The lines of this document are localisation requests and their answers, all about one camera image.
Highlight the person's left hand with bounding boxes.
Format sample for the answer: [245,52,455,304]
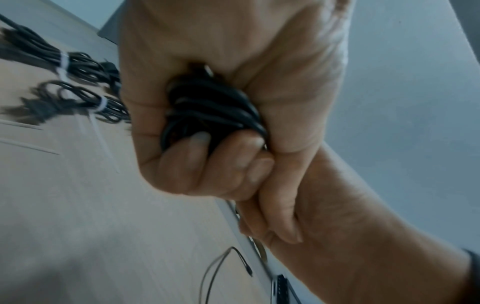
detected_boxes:
[117,0,355,200]

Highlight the person's right hand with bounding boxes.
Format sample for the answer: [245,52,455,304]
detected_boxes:
[237,142,473,304]

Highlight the long thin black cable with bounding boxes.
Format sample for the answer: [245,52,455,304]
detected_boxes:
[160,63,270,155]

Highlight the pile of black cables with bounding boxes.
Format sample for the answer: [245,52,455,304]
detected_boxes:
[198,246,255,304]

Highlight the black charger cable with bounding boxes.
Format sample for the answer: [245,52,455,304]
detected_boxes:
[0,13,122,88]

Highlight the white zip ties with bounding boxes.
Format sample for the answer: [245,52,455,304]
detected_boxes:
[0,118,61,156]

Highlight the small black screen device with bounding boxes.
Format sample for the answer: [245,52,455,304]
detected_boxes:
[270,274,301,304]

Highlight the light wooden table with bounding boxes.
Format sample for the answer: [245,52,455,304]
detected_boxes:
[0,0,286,304]

